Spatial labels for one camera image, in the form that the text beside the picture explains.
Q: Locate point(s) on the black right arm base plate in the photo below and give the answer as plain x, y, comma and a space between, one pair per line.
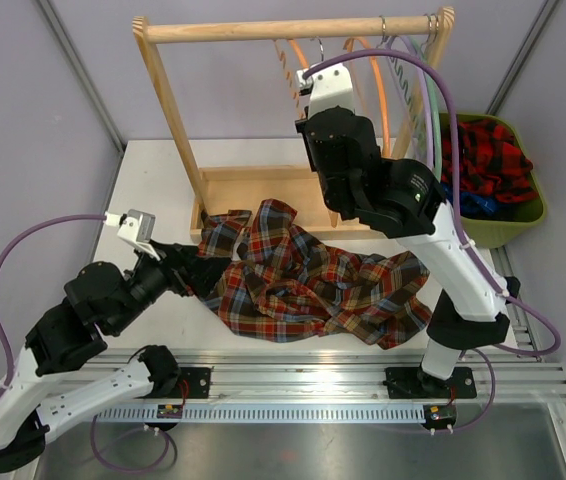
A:
412, 383

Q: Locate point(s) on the orange hanger of plaid shirt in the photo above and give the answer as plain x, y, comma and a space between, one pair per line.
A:
287, 66

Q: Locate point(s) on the blue checked shirt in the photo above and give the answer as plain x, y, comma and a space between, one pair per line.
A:
475, 206

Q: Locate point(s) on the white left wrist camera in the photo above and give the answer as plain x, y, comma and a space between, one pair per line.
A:
135, 228

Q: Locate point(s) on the green plastic bin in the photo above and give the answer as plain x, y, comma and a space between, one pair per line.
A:
495, 233

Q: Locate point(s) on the wooden clothes rack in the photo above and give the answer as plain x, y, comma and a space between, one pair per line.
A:
219, 189

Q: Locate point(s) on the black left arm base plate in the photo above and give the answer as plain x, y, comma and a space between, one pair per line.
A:
194, 381

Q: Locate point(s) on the brown multicolour plaid shirt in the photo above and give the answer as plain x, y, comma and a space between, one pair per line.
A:
283, 285

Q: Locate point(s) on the mint green plastic hanger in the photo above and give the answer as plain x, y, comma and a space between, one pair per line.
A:
431, 130

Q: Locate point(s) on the red black checked shirt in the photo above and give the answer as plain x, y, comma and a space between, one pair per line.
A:
491, 163

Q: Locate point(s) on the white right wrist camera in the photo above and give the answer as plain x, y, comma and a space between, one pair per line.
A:
332, 87

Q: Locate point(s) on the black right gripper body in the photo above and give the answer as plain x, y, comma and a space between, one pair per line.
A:
302, 128

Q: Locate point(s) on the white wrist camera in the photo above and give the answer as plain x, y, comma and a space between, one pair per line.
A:
332, 87
135, 228

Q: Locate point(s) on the aluminium mounting rail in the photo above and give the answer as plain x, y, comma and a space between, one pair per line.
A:
232, 379

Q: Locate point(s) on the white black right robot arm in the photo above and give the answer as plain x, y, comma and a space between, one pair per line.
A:
403, 200

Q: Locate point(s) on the orange hanger of red shirt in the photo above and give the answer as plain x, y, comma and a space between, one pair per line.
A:
381, 91

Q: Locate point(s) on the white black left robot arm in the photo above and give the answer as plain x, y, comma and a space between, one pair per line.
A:
101, 301

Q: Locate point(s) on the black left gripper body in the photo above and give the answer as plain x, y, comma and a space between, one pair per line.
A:
178, 280

